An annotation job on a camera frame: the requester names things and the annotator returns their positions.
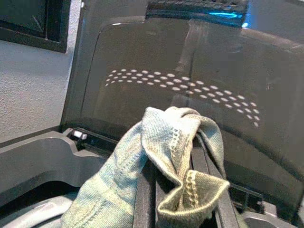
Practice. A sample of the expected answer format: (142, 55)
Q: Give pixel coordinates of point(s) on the tinted glass washer lid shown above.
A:
(142, 47)

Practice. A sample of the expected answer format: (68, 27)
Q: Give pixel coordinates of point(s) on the pale green knit garment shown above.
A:
(114, 185)

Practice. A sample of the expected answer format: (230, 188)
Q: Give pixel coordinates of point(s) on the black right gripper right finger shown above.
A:
(226, 211)

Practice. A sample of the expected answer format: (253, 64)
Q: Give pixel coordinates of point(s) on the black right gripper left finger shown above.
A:
(146, 202)

